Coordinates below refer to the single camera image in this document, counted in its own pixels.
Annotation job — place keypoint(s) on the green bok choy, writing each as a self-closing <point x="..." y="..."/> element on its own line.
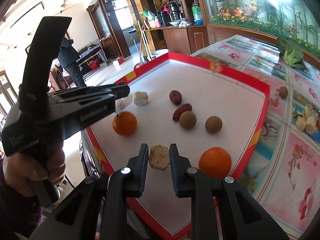
<point x="291" y="52"/>

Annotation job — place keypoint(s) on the red date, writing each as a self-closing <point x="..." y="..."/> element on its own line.
<point x="175" y="97"/>
<point x="182" y="111"/>

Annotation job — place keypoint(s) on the broom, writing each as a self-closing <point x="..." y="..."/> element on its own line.
<point x="144" y="46"/>

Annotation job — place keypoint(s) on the wooden cabinet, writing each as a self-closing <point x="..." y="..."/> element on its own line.
<point x="180" y="38"/>

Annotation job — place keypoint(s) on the white basin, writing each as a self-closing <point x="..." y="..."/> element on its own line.
<point x="160" y="52"/>

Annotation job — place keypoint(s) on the glass fish tank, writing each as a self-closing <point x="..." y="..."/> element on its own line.
<point x="262" y="0"/>

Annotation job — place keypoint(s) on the red-rimmed white tray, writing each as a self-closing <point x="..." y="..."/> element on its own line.
<point x="220" y="92"/>

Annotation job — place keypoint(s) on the white cloth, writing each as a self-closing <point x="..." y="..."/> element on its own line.
<point x="185" y="23"/>

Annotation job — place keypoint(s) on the brown longan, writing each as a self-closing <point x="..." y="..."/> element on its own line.
<point x="213" y="124"/>
<point x="188" y="120"/>
<point x="283" y="92"/>

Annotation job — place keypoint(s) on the brown cookie piece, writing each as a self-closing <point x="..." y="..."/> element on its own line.
<point x="158" y="157"/>

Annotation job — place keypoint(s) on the black thermos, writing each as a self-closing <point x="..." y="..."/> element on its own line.
<point x="164" y="18"/>

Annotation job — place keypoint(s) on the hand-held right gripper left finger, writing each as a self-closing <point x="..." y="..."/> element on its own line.
<point x="144" y="167"/>

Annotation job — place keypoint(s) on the person's left hand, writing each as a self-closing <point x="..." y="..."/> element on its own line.
<point x="20" y="172"/>

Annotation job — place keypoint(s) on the fruit-printed tablecloth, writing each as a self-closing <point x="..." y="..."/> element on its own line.
<point x="295" y="160"/>

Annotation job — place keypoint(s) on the green bag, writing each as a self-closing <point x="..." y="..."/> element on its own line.
<point x="148" y="14"/>

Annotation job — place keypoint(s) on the green water bottle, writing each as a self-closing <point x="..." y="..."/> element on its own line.
<point x="197" y="13"/>

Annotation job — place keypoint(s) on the low wooden table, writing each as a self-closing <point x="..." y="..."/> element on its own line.
<point x="91" y="52"/>

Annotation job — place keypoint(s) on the orange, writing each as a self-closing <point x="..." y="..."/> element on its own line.
<point x="124" y="123"/>
<point x="215" y="162"/>

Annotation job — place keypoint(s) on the pink bottle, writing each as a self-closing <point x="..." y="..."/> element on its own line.
<point x="157" y="23"/>

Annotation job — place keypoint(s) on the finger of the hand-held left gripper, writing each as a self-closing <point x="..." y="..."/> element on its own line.
<point x="120" y="90"/>

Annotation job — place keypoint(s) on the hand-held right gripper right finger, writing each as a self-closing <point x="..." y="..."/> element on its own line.
<point x="175" y="172"/>

